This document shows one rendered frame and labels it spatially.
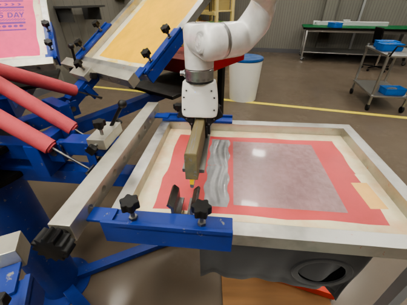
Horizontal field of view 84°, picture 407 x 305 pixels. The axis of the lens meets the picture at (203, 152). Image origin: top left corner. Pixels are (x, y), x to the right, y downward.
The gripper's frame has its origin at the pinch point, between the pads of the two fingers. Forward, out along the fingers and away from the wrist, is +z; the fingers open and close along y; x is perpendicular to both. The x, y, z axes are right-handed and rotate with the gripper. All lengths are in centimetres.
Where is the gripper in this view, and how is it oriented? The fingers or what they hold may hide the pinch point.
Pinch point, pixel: (200, 129)
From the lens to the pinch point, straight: 69.8
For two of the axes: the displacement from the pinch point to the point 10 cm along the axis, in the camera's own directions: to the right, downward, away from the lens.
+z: 0.1, 8.4, 5.5
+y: 9.9, 0.4, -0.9
